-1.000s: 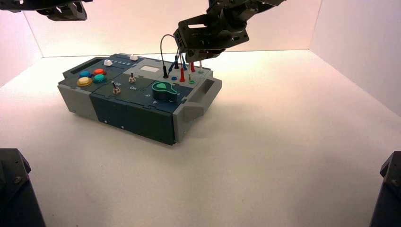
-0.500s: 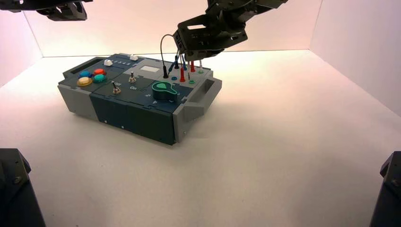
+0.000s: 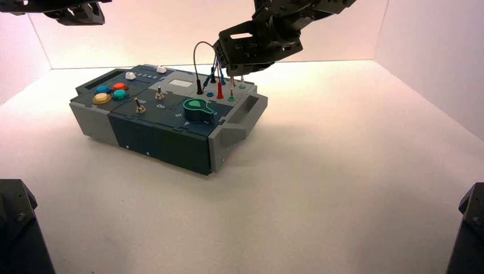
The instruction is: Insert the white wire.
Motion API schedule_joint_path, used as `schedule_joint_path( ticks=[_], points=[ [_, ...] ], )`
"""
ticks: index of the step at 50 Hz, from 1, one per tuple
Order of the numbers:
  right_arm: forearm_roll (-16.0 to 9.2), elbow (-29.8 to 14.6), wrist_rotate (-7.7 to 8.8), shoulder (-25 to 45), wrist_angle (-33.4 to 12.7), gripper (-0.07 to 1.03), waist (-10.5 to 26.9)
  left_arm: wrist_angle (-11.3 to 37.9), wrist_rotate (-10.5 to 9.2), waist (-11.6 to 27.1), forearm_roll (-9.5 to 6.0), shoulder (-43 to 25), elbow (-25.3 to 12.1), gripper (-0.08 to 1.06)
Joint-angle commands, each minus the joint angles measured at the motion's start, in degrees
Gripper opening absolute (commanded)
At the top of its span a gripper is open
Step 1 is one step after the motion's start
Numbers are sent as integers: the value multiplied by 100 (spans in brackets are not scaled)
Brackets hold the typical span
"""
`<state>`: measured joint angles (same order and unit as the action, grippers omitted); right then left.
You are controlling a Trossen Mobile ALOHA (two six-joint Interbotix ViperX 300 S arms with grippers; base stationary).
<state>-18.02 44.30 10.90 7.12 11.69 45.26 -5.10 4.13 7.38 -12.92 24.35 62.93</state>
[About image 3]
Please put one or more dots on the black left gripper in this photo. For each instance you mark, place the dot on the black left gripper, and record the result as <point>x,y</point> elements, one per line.
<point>26,4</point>

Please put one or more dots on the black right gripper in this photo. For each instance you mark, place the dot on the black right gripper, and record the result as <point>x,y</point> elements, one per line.
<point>261,43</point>

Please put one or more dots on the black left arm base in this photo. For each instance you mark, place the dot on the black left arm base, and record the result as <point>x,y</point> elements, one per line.
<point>19,234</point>

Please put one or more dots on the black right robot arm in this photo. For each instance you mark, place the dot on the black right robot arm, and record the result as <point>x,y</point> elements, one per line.
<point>332,5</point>

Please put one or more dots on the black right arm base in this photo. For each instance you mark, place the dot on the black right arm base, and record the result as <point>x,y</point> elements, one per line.
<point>469,234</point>

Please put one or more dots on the green rotary knob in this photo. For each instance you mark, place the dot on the green rotary knob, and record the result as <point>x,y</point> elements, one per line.
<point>196,110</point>

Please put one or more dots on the small white display window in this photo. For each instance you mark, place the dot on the small white display window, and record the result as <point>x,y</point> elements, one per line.
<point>180,83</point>

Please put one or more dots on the blue push button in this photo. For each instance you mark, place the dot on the blue push button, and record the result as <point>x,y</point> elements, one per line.
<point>102,90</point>

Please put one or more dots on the white slider knob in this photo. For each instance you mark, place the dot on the white slider knob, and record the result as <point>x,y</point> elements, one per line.
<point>129,75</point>
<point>161,69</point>

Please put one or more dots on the red push button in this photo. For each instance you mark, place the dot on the red push button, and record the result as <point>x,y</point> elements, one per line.
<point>120,87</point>

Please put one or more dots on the yellow push button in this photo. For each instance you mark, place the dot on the yellow push button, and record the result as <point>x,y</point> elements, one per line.
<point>101,99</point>

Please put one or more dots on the teal push button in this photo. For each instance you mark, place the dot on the teal push button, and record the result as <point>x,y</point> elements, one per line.
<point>119,95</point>

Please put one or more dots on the grey and dark blue task box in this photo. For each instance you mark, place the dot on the grey and dark blue task box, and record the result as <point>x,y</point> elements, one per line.
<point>162,140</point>

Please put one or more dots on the metal toggle switch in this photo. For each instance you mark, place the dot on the metal toggle switch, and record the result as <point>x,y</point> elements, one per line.
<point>139,108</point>
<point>159,94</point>

